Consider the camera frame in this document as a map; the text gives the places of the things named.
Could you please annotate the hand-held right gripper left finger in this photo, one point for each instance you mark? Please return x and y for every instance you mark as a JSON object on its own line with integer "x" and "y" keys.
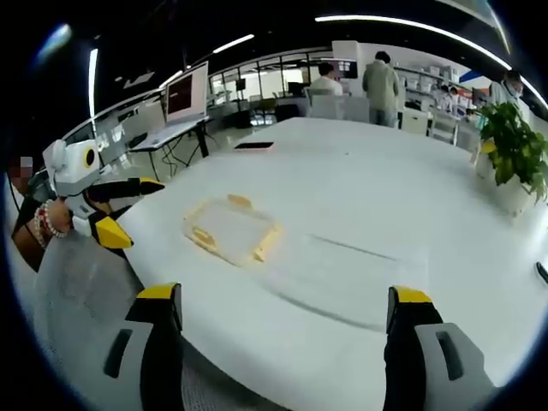
{"x": 128, "y": 364}

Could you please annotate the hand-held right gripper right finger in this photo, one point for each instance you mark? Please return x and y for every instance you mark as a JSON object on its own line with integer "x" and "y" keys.
{"x": 428, "y": 368}

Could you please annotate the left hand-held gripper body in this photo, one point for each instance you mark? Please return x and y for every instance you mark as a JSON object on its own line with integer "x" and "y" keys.
{"x": 70, "y": 171}

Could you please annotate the person's left hand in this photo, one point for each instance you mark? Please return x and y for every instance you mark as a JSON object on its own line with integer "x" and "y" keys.
{"x": 62, "y": 217}

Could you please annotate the grey mesh chair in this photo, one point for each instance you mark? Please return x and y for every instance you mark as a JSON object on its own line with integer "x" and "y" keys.
{"x": 85, "y": 282}

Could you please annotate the white side desk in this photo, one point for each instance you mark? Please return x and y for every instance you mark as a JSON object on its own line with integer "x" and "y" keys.
{"x": 167, "y": 135}

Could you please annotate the person's dark clothing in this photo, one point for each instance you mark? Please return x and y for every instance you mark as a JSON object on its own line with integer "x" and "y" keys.
{"x": 27, "y": 231}

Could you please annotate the clear tray with yellow rim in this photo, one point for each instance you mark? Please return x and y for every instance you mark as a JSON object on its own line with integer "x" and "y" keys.
{"x": 231, "y": 231}

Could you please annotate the large white monitor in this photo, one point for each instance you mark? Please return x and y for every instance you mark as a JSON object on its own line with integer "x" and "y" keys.
{"x": 186, "y": 92}

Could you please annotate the black phone with pink case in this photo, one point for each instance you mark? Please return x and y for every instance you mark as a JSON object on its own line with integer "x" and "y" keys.
{"x": 253, "y": 146}

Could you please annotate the small black object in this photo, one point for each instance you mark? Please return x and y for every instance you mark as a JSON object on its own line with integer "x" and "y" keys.
{"x": 543, "y": 272}

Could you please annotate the short ceiling light strip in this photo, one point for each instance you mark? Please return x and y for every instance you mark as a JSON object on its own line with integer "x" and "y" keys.
{"x": 233, "y": 43}

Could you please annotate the white plant pot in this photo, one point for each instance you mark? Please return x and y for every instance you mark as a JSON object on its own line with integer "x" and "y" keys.
{"x": 511, "y": 192}

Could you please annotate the white chair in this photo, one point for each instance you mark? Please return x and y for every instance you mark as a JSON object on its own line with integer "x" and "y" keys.
{"x": 326, "y": 107}

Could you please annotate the green potted plant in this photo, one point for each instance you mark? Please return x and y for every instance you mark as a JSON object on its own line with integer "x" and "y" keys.
{"x": 516, "y": 141}

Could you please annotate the white storage shelf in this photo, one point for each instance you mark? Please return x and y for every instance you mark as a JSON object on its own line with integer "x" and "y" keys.
{"x": 432, "y": 87}

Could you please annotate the long ceiling light strip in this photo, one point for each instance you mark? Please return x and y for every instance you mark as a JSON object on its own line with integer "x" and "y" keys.
{"x": 411, "y": 27}

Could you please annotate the dark wall screen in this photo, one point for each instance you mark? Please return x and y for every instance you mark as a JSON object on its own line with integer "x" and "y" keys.
{"x": 347, "y": 69}

